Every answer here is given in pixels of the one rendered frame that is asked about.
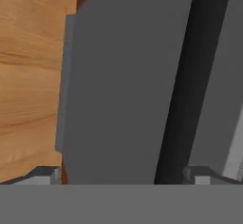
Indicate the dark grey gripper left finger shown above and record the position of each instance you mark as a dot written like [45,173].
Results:
[42,174]

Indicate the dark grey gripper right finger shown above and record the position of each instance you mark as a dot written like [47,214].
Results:
[199,174]

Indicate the black dishwasher panel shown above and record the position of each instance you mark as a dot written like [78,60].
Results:
[193,85]

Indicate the light wooden cupboard panel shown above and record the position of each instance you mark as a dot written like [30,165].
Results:
[30,76]

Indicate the grey cupboard front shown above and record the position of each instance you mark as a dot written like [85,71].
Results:
[221,76]

